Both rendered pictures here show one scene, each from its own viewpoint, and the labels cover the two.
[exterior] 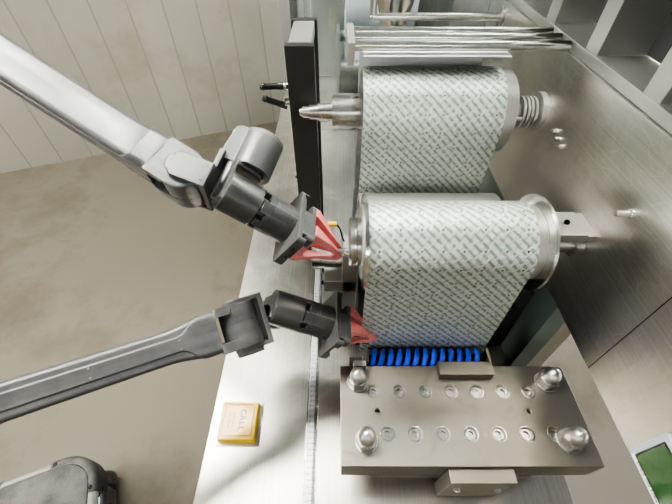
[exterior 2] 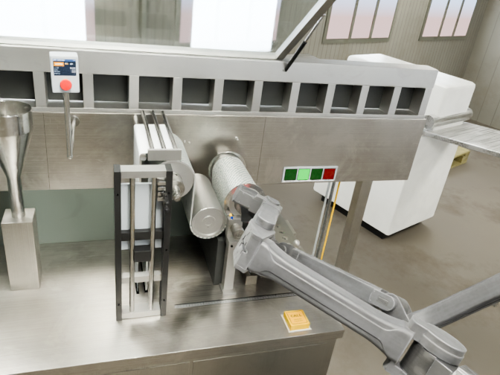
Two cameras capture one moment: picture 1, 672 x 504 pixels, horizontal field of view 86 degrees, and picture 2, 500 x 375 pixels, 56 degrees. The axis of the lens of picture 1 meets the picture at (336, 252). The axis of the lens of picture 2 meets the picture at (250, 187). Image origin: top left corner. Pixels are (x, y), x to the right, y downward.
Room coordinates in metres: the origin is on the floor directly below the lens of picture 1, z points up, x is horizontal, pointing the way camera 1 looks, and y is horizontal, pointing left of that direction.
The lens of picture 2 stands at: (0.85, 1.27, 2.04)
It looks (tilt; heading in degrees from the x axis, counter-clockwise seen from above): 28 degrees down; 250
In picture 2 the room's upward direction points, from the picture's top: 8 degrees clockwise
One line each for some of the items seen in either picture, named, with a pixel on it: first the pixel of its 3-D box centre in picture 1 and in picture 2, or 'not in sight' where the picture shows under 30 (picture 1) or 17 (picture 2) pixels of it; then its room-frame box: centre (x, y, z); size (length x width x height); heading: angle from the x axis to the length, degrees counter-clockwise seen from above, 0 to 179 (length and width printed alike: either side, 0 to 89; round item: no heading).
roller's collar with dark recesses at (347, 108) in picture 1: (348, 112); (172, 185); (0.64, -0.02, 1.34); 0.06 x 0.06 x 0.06; 0
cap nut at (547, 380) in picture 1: (551, 376); not in sight; (0.26, -0.37, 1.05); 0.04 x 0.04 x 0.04
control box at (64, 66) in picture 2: not in sight; (65, 73); (0.94, -0.08, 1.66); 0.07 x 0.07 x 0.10; 6
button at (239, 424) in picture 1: (239, 421); (296, 320); (0.23, 0.19, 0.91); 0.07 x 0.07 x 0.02; 0
